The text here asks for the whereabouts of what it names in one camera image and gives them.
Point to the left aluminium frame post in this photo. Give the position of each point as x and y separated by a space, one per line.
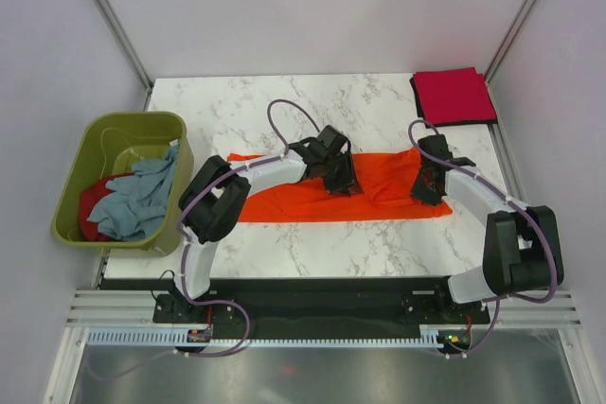
109 15

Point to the orange t shirt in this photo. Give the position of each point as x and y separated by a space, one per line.
386 180

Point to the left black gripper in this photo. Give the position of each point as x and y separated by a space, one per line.
347 181

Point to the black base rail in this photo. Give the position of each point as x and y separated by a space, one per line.
301 308

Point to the white slotted cable duct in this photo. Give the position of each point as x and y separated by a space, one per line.
189 337

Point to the aluminium frame post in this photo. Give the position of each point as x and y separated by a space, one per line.
514 29
109 15

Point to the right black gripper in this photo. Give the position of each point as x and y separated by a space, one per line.
417 192

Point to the dark red t shirt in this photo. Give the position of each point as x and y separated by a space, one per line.
88 200

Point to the light blue t shirt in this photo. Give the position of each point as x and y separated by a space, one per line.
139 203

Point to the olive green plastic bin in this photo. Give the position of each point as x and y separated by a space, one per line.
109 146

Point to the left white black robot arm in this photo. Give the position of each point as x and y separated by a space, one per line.
214 200

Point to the right aluminium frame post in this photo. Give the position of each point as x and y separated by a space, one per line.
514 29

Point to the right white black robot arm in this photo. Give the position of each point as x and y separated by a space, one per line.
522 251

